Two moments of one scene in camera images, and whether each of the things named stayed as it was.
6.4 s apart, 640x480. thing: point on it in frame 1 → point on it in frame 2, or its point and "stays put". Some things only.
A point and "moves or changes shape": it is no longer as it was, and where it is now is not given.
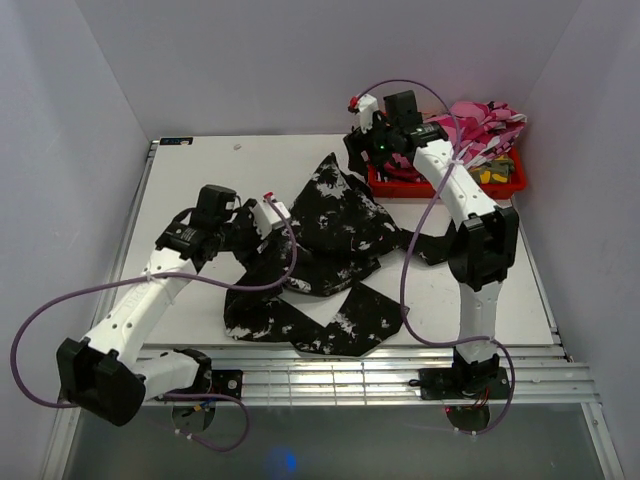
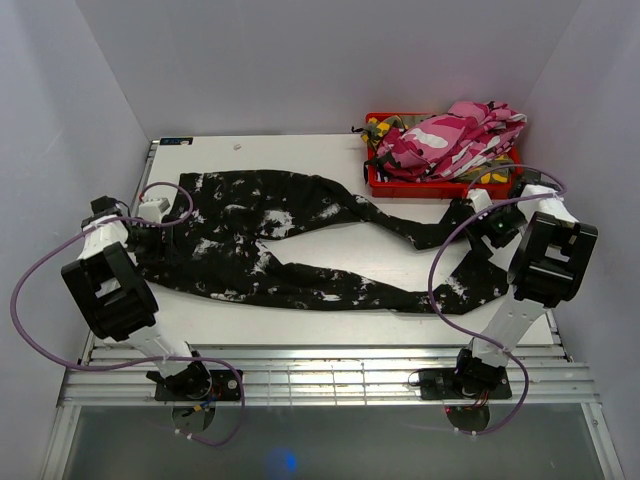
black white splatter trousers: x=325 y=297 moves or changes shape
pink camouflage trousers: x=486 y=130 stays put
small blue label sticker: x=176 y=141 stays put
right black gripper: x=358 y=142 → x=480 y=225
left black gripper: x=245 y=217 → x=163 y=252
